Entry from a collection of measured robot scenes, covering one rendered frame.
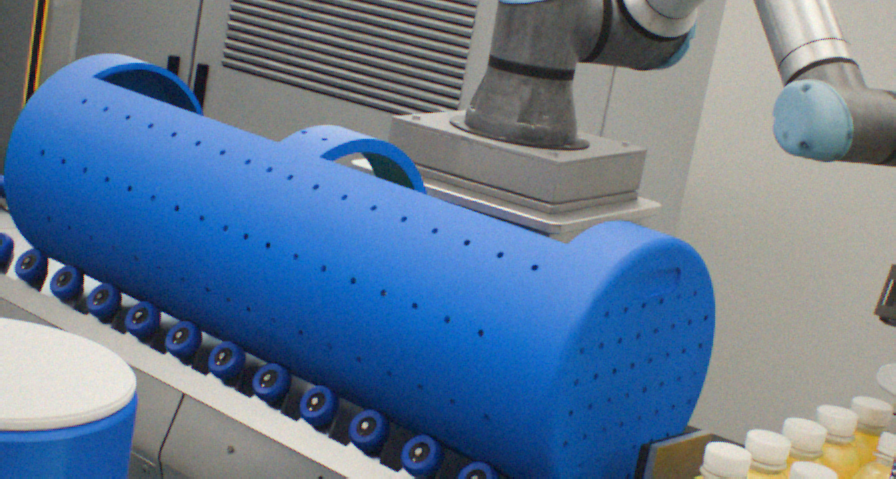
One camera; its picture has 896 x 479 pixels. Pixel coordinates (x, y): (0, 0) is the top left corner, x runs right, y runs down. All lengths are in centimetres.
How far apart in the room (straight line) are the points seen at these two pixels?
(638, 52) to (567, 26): 12
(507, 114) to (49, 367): 80
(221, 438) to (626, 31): 76
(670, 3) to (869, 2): 231
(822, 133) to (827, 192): 285
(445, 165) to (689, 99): 161
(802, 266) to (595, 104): 135
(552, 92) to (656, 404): 59
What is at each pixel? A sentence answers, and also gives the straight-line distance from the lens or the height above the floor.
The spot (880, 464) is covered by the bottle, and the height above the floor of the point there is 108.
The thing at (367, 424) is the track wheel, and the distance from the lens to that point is 167.
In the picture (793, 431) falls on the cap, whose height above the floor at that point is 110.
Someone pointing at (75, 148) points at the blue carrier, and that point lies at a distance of 196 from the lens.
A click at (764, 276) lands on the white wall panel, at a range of 448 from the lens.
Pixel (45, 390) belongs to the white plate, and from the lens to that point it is 144.
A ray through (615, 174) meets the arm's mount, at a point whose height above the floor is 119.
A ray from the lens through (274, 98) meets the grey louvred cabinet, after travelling 367.
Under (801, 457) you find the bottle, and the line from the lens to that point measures 151.
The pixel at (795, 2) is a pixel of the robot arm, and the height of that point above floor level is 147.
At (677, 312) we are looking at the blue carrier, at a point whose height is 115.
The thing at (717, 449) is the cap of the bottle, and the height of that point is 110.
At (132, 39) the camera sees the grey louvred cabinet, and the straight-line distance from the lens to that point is 395.
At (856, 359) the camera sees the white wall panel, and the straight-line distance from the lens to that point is 443.
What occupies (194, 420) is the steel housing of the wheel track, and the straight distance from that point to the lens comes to 184.
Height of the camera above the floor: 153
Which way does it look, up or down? 12 degrees down
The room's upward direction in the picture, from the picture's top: 10 degrees clockwise
